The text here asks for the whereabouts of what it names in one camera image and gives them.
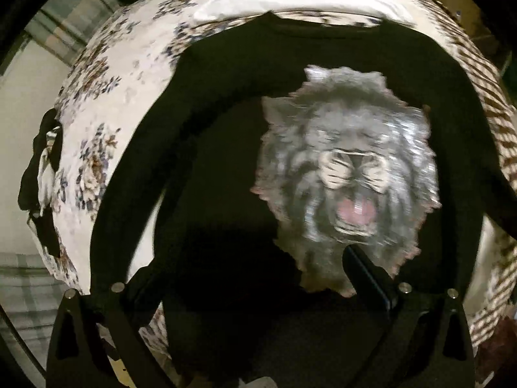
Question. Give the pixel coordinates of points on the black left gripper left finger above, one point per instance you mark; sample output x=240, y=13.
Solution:
x=88, y=328

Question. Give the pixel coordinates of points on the black and white garment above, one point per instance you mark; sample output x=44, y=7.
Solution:
x=36, y=187

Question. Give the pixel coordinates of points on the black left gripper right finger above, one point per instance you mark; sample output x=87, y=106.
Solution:
x=420, y=340

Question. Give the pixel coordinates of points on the black lion print sweatshirt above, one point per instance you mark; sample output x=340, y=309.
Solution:
x=275, y=145

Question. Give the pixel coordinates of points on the plaid curtain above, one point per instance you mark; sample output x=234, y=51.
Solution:
x=46, y=46

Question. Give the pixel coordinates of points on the floral cream bed blanket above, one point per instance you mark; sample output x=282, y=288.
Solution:
x=129, y=61

